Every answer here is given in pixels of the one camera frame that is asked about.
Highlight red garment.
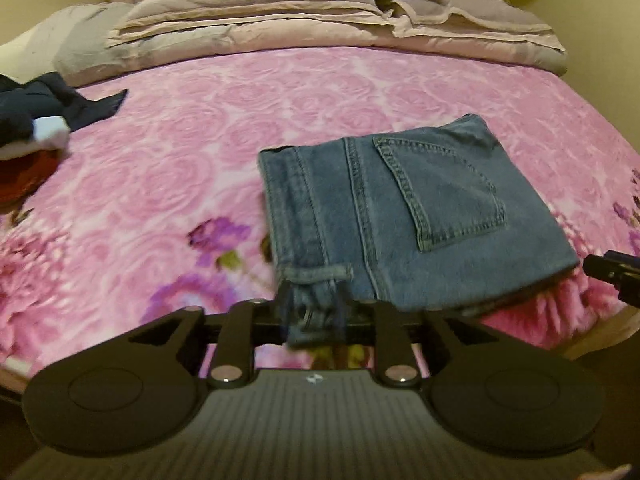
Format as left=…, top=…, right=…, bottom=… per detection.
left=0, top=149, right=63, bottom=206

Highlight white padded headboard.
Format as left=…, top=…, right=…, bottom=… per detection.
left=0, top=35, right=61, bottom=79

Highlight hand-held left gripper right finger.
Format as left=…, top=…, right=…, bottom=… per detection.
left=335, top=282, right=501, bottom=390

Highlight pink floral bed blanket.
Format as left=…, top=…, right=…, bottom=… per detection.
left=0, top=45, right=640, bottom=376

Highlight grey pink quilt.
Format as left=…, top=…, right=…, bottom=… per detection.
left=52, top=2, right=571, bottom=88

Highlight blue denim jeans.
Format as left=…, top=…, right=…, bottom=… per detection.
left=257, top=112, right=582, bottom=350

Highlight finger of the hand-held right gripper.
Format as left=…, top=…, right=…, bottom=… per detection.
left=582, top=250, right=640, bottom=307

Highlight dark navy garment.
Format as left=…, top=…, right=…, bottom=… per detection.
left=0, top=72, right=129, bottom=136

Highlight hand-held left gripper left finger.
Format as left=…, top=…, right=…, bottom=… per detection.
left=125, top=300, right=286, bottom=390

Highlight person's left hand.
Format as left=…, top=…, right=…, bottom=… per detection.
left=580, top=464, right=632, bottom=480

